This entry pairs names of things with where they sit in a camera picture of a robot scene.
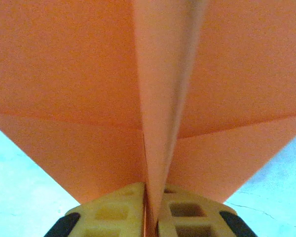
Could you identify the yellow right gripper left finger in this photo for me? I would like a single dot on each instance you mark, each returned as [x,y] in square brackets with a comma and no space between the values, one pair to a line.
[128,222]

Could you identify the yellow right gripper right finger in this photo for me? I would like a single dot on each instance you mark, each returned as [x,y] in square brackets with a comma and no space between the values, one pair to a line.
[212,222]

